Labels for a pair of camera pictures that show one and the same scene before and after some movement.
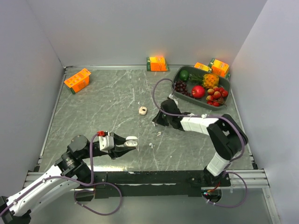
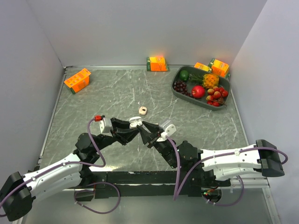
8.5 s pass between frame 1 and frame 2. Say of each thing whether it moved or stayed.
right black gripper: moved
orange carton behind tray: stayed
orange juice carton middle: stayed
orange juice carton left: stayed
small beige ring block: stayed
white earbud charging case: moved
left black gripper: moved
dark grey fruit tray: stayed
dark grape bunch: stayed
